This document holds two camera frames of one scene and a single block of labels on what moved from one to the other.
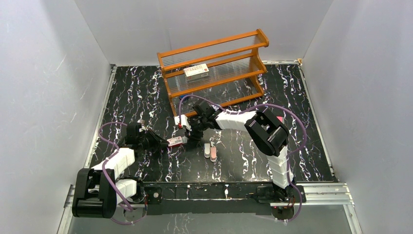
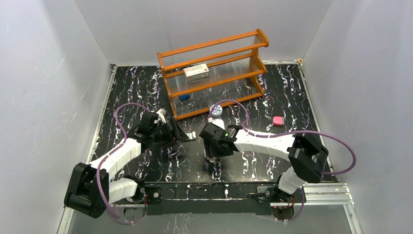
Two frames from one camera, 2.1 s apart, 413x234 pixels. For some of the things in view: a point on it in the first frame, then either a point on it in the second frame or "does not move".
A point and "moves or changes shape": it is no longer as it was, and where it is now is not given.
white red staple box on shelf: [197, 72] does not move
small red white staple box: [175, 141] moves or changes shape
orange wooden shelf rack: [215, 73] does not move
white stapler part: [207, 153] moves or changes shape
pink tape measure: [281, 119] does not move
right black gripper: [193, 134] -> [214, 153]
